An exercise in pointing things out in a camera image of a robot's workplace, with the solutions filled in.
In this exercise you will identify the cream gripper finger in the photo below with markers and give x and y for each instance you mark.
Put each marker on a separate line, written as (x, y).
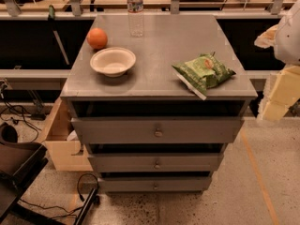
(281, 91)
(267, 38)

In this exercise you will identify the green jalapeno chip bag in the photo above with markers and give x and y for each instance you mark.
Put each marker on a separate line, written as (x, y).
(202, 73)

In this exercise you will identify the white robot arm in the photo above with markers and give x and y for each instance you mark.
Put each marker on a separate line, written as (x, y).
(284, 38)

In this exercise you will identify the clear plastic water bottle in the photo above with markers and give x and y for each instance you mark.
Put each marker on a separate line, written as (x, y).
(135, 17)

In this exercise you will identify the top grey drawer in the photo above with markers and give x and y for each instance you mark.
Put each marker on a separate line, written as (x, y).
(151, 130)

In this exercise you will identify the grey drawer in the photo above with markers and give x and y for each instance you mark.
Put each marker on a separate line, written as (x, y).
(157, 162)
(155, 184)
(151, 130)

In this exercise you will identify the white paper bowl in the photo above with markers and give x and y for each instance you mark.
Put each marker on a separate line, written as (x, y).
(113, 62)

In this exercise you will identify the orange fruit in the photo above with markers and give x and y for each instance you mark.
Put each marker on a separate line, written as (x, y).
(97, 38)

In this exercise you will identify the middle grey drawer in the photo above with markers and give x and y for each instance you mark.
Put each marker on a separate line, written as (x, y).
(157, 162)

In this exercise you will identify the bottom grey drawer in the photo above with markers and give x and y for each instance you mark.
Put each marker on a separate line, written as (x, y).
(155, 184)

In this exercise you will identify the light wooden box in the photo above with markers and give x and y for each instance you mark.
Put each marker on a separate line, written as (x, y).
(67, 154)

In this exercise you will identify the black chair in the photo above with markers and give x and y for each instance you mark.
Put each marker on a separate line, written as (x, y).
(20, 163)

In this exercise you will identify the green handled tool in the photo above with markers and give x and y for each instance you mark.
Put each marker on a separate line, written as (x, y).
(51, 19)

